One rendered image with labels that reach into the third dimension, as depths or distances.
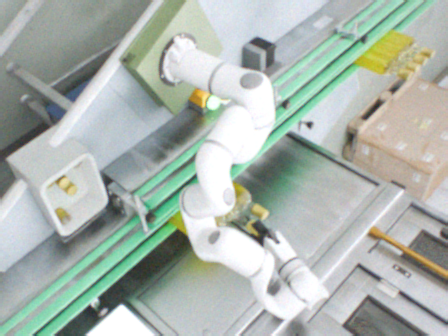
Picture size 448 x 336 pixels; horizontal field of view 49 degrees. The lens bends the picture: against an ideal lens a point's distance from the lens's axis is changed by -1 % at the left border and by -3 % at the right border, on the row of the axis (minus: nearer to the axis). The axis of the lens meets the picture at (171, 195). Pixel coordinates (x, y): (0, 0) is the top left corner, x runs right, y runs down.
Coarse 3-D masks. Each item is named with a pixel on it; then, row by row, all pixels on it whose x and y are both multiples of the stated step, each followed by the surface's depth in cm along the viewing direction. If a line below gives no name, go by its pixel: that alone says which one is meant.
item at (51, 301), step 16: (384, 32) 196; (272, 128) 169; (176, 208) 152; (128, 224) 151; (160, 224) 150; (112, 240) 148; (128, 240) 147; (96, 256) 145; (112, 256) 144; (80, 272) 142; (96, 272) 141; (48, 288) 140; (64, 288) 140; (80, 288) 139; (32, 304) 137; (48, 304) 137; (64, 304) 136; (16, 320) 135; (32, 320) 134; (48, 320) 134
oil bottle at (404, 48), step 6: (384, 36) 196; (378, 42) 195; (384, 42) 194; (390, 42) 194; (396, 42) 193; (396, 48) 191; (402, 48) 190; (408, 48) 190; (408, 54) 190; (414, 54) 189; (414, 60) 189; (420, 60) 187; (426, 60) 188
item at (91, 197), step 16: (80, 160) 130; (80, 176) 143; (96, 176) 138; (48, 192) 137; (64, 192) 142; (80, 192) 147; (96, 192) 146; (48, 208) 130; (64, 208) 145; (80, 208) 146; (96, 208) 145; (80, 224) 143
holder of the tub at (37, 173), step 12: (60, 144) 134; (72, 144) 133; (48, 156) 132; (60, 156) 131; (72, 156) 130; (36, 168) 129; (48, 168) 129; (60, 168) 128; (36, 180) 126; (36, 192) 130; (48, 216) 138; (96, 216) 152
